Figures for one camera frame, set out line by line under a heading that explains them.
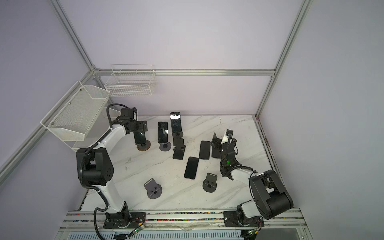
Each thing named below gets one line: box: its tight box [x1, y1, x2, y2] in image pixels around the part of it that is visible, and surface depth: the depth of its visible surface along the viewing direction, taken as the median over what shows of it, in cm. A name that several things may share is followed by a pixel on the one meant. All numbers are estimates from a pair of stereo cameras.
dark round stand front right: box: [202, 172, 218, 193], surface depth 81 cm
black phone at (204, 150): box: [199, 140, 211, 160], surface depth 103 cm
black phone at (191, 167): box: [184, 156, 199, 179], surface depth 95 cm
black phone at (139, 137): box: [133, 131, 146, 145], surface depth 98 cm
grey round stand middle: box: [159, 142, 172, 152], surface depth 104 cm
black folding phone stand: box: [172, 138, 186, 160], surface depth 98 cm
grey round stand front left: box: [143, 178, 163, 199], surface depth 79 cm
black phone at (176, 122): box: [170, 111, 182, 133], surface depth 103 cm
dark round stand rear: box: [172, 131, 184, 139], surface depth 110 cm
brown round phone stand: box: [137, 139, 151, 152], surface depth 103 cm
